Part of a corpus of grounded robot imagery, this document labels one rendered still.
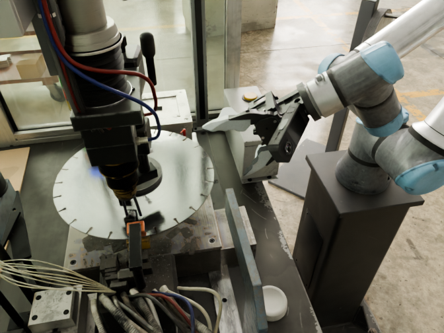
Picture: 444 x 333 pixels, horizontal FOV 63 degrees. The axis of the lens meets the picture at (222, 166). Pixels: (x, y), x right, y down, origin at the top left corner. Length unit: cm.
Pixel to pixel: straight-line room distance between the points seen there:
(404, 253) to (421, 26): 132
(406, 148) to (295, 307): 43
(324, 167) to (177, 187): 53
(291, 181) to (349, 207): 112
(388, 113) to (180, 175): 42
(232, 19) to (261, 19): 301
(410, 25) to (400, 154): 28
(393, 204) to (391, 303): 80
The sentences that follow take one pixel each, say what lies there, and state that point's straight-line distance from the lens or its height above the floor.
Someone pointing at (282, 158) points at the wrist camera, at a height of 107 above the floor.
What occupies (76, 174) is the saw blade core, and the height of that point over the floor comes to 95.
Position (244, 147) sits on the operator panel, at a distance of 95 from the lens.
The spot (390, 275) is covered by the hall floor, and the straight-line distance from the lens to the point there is 189.
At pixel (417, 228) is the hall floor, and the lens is 214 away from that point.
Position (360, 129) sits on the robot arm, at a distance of 100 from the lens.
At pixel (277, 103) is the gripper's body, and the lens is 72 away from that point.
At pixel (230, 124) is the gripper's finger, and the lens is 68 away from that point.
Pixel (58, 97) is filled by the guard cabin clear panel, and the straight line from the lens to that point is 123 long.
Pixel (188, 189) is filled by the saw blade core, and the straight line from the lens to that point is 74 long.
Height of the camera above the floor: 147
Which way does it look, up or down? 42 degrees down
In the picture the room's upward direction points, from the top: straight up
